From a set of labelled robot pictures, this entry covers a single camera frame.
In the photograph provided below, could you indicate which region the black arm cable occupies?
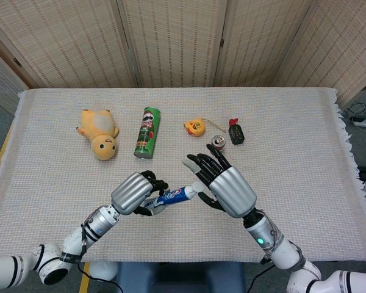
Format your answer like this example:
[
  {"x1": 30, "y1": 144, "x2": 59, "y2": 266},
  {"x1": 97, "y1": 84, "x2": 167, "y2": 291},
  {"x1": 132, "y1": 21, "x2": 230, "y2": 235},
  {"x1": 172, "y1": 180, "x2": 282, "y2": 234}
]
[
  {"x1": 251, "y1": 258, "x2": 277, "y2": 293},
  {"x1": 77, "y1": 222, "x2": 123, "y2": 293}
]

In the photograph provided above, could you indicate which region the yellow tape measure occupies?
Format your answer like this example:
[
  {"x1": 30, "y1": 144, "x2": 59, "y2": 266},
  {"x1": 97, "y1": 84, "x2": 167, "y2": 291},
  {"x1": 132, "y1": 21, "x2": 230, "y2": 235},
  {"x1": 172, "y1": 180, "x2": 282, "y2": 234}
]
[{"x1": 184, "y1": 118, "x2": 226, "y2": 137}]

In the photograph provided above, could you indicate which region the blue white toothpaste tube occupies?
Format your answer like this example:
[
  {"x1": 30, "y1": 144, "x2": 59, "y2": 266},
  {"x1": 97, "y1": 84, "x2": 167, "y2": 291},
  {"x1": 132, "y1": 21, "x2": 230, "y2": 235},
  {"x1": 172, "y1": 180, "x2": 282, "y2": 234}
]
[{"x1": 142, "y1": 182, "x2": 204, "y2": 215}]

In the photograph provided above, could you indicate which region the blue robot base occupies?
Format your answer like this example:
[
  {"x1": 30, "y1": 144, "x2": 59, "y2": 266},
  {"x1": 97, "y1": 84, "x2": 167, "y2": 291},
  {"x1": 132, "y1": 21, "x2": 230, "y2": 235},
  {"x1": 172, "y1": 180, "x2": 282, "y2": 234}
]
[{"x1": 116, "y1": 261, "x2": 245, "y2": 293}]

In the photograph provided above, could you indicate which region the white round base part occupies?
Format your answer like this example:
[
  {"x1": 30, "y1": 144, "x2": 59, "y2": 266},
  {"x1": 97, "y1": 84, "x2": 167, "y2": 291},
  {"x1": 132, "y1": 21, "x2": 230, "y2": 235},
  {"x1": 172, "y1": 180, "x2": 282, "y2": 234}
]
[{"x1": 88, "y1": 261, "x2": 118, "y2": 281}]

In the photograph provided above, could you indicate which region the black floor cable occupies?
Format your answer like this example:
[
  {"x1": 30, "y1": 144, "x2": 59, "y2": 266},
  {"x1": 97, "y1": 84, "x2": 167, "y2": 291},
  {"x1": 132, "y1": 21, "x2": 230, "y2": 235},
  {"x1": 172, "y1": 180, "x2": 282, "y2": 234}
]
[{"x1": 344, "y1": 102, "x2": 366, "y2": 121}]

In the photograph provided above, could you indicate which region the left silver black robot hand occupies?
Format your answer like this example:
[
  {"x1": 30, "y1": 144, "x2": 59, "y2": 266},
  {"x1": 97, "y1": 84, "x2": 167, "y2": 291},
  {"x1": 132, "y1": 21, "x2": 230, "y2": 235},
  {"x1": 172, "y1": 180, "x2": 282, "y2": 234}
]
[{"x1": 110, "y1": 170, "x2": 170, "y2": 217}]

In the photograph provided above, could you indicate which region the white woven tablecloth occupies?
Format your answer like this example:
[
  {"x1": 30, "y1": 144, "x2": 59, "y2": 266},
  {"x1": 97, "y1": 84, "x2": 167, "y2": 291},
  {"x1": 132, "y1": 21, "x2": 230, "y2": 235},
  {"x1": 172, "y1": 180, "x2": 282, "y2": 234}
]
[{"x1": 0, "y1": 87, "x2": 364, "y2": 263}]

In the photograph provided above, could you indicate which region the green Pringles chips can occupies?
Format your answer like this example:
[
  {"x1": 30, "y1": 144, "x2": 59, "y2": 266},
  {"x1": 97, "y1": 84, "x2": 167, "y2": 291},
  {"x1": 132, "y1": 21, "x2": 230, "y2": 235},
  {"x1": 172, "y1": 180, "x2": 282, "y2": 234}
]
[{"x1": 133, "y1": 106, "x2": 162, "y2": 161}]

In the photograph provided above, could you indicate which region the beige woven folding screen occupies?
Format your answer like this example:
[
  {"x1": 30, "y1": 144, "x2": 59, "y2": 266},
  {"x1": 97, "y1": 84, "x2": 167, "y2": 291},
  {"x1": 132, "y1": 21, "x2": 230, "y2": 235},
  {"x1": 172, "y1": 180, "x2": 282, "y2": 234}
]
[{"x1": 0, "y1": 0, "x2": 366, "y2": 117}]

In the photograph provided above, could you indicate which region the red soda can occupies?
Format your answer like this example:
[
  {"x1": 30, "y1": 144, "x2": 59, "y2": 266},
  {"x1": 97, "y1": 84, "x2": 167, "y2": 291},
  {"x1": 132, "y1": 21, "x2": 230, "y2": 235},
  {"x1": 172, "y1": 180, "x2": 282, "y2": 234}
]
[{"x1": 212, "y1": 134, "x2": 227, "y2": 153}]

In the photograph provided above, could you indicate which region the black bottle with red cap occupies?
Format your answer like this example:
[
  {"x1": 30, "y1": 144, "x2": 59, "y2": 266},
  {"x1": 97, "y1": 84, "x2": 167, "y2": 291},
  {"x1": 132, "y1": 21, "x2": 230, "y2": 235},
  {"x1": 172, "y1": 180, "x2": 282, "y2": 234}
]
[{"x1": 228, "y1": 118, "x2": 245, "y2": 145}]

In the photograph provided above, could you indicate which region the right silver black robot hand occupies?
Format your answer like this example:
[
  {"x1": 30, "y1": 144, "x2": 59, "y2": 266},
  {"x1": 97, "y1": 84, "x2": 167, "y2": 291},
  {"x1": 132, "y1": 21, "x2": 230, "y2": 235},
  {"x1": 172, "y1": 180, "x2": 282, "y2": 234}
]
[{"x1": 182, "y1": 144, "x2": 257, "y2": 219}]

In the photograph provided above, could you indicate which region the yellow plush toy animal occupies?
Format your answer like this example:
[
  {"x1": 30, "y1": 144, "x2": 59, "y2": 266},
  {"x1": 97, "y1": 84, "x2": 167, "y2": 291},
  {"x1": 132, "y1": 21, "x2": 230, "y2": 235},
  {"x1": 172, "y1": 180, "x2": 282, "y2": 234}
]
[{"x1": 76, "y1": 108, "x2": 120, "y2": 162}]

